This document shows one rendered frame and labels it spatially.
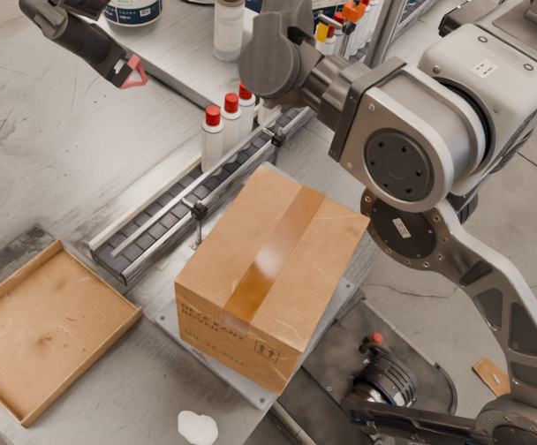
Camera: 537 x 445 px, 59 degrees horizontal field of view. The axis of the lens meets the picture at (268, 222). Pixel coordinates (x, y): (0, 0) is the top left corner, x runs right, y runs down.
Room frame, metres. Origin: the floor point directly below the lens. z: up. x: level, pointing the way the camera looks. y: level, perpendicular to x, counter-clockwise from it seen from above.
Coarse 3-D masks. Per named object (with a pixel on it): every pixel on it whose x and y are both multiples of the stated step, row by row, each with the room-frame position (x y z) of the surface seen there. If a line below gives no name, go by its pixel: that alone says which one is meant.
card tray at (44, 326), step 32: (64, 256) 0.48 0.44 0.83; (0, 288) 0.36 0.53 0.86; (32, 288) 0.39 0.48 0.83; (64, 288) 0.40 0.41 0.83; (96, 288) 0.42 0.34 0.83; (0, 320) 0.31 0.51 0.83; (32, 320) 0.32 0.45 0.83; (64, 320) 0.33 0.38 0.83; (96, 320) 0.35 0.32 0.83; (128, 320) 0.35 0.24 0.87; (0, 352) 0.24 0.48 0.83; (32, 352) 0.25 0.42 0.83; (64, 352) 0.27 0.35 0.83; (96, 352) 0.27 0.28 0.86; (0, 384) 0.18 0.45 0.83; (32, 384) 0.20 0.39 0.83; (64, 384) 0.20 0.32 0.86; (32, 416) 0.14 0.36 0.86
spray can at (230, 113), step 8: (224, 96) 0.83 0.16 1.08; (232, 96) 0.84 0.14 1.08; (224, 104) 0.83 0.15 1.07; (232, 104) 0.82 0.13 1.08; (224, 112) 0.82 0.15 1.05; (232, 112) 0.82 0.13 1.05; (240, 112) 0.84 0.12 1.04; (224, 120) 0.81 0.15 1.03; (232, 120) 0.81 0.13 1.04; (240, 120) 0.83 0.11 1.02; (224, 128) 0.81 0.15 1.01; (232, 128) 0.81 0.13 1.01; (224, 136) 0.81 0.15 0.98; (232, 136) 0.81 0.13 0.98; (224, 144) 0.81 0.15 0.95; (232, 144) 0.81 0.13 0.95; (224, 152) 0.81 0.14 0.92; (232, 160) 0.82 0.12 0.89
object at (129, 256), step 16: (416, 0) 1.79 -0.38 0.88; (288, 112) 1.05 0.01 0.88; (272, 128) 0.97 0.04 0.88; (256, 144) 0.90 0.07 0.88; (240, 160) 0.83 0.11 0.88; (192, 176) 0.75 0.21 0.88; (224, 176) 0.77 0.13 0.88; (176, 192) 0.69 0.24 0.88; (192, 192) 0.70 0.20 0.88; (208, 192) 0.71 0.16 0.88; (160, 208) 0.63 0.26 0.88; (176, 208) 0.64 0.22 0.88; (128, 224) 0.57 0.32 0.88; (160, 224) 0.59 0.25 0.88; (112, 240) 0.52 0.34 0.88; (144, 240) 0.54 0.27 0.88; (128, 256) 0.49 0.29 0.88
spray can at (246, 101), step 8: (240, 88) 0.88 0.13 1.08; (240, 96) 0.87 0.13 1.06; (248, 96) 0.88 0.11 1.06; (240, 104) 0.86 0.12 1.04; (248, 104) 0.87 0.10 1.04; (248, 112) 0.87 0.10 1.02; (248, 120) 0.87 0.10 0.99; (240, 128) 0.86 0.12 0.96; (248, 128) 0.87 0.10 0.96; (240, 136) 0.86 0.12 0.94; (248, 144) 0.88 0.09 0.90
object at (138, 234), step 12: (252, 132) 0.86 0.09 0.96; (240, 144) 0.81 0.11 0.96; (228, 156) 0.76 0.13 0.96; (216, 168) 0.72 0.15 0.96; (204, 180) 0.68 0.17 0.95; (168, 204) 0.59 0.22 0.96; (156, 216) 0.55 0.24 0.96; (144, 228) 0.52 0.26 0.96; (132, 240) 0.49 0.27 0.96; (120, 252) 0.45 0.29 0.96
